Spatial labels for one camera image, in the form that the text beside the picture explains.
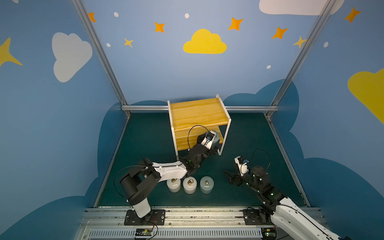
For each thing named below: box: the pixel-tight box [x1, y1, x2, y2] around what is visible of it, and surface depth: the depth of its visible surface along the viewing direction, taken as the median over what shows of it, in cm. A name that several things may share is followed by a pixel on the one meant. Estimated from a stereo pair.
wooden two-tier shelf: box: [167, 94, 232, 161], surface depth 78 cm
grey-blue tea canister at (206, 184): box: [199, 176, 215, 194], surface depth 80 cm
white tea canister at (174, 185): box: [166, 178, 181, 193], surface depth 80 cm
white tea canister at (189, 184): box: [182, 176, 197, 195], surface depth 80 cm
